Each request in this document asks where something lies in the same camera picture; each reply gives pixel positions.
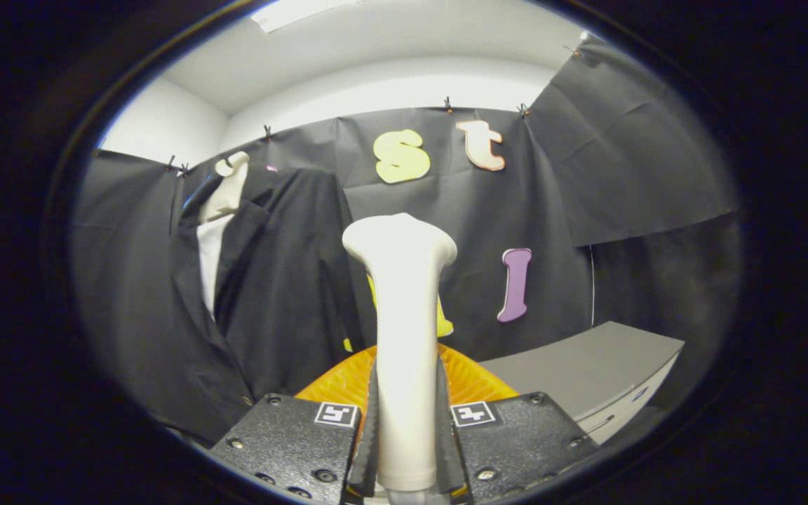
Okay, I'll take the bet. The ceiling light panel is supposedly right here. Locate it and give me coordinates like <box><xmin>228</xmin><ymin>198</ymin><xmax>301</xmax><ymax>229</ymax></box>
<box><xmin>250</xmin><ymin>0</ymin><xmax>364</xmax><ymax>33</ymax></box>

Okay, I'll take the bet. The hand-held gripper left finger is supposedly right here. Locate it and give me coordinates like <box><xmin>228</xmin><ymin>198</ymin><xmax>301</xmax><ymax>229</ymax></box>
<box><xmin>209</xmin><ymin>345</ymin><xmax>381</xmax><ymax>505</ymax></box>

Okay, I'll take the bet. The black suit jacket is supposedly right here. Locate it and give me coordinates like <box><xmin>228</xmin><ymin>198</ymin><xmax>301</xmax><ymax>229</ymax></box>
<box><xmin>169</xmin><ymin>167</ymin><xmax>377</xmax><ymax>444</ymax></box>

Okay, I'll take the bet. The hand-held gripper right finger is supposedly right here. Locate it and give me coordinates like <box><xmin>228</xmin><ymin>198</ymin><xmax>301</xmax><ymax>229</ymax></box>
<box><xmin>435</xmin><ymin>343</ymin><xmax>600</xmax><ymax>504</ymax></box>

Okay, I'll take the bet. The black backdrop cloth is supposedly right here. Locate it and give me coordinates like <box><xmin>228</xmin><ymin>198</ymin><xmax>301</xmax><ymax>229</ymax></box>
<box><xmin>71</xmin><ymin>35</ymin><xmax>741</xmax><ymax>450</ymax></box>

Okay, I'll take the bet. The row of black cloth clips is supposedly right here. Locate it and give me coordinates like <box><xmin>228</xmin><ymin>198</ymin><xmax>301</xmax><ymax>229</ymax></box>
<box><xmin>164</xmin><ymin>43</ymin><xmax>584</xmax><ymax>176</ymax></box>

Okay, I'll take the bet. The white garment steamer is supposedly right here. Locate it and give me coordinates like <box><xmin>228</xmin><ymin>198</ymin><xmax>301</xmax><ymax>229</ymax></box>
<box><xmin>342</xmin><ymin>213</ymin><xmax>458</xmax><ymax>505</ymax></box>

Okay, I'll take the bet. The grey cabinet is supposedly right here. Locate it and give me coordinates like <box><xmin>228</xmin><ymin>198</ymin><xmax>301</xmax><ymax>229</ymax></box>
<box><xmin>480</xmin><ymin>321</ymin><xmax>685</xmax><ymax>444</ymax></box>

